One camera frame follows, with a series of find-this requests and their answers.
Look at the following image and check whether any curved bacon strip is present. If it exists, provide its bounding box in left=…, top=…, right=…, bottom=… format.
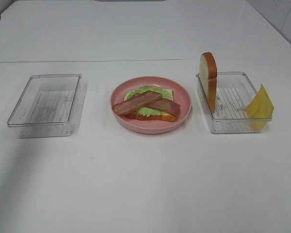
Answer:
left=112, top=91, right=162, bottom=116

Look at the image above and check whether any green lettuce leaf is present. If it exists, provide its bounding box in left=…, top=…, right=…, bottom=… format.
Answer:
left=123, top=85, right=174, bottom=117

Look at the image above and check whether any bread slice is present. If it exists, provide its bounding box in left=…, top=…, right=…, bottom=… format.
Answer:
left=199, top=52, right=217, bottom=113
left=122, top=88, right=177, bottom=123

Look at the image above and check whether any yellow cheese slice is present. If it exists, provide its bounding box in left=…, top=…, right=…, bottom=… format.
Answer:
left=246, top=84, right=274, bottom=132

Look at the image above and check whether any pink round plate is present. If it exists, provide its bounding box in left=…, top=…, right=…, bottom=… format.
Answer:
left=110, top=76, right=192, bottom=134

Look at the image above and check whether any clear right plastic container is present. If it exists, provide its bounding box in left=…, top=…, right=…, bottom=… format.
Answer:
left=196, top=72, right=272, bottom=133

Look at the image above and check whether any clear plastic container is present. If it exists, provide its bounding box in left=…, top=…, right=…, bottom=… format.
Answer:
left=7, top=74, right=86, bottom=138
left=196, top=72, right=272, bottom=133

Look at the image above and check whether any clear left plastic container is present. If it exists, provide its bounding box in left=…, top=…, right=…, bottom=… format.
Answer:
left=7, top=74, right=86, bottom=138

